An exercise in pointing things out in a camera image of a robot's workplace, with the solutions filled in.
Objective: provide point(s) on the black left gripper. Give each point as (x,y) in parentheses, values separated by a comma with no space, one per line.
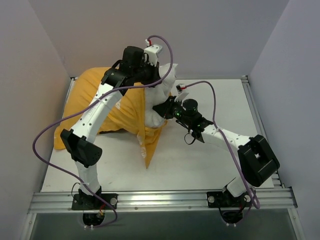
(153,75)

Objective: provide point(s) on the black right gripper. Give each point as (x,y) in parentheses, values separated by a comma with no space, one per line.
(163,108)

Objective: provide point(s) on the white pillow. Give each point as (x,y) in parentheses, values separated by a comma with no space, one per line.
(157,95)

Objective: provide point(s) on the yellow Mickey Mouse pillowcase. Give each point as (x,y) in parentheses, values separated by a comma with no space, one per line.
(128,114)

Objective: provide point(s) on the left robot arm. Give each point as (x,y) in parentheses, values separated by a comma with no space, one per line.
(136,66)

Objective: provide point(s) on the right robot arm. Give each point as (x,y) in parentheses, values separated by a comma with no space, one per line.
(254,157)

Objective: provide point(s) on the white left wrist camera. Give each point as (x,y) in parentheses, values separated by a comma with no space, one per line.
(152,54)

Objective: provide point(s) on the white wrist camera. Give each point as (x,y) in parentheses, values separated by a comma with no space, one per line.
(182,92)
(152,54)

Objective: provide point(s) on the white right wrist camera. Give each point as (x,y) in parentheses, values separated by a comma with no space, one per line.
(182,92)

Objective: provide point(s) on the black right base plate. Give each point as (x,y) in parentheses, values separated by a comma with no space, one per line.
(224,199)

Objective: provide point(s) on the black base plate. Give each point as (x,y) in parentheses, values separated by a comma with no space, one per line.
(224,199)
(90,202)

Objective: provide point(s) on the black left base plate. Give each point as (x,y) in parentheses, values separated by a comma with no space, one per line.
(90,202)

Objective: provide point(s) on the aluminium front rail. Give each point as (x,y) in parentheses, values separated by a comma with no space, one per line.
(159,201)

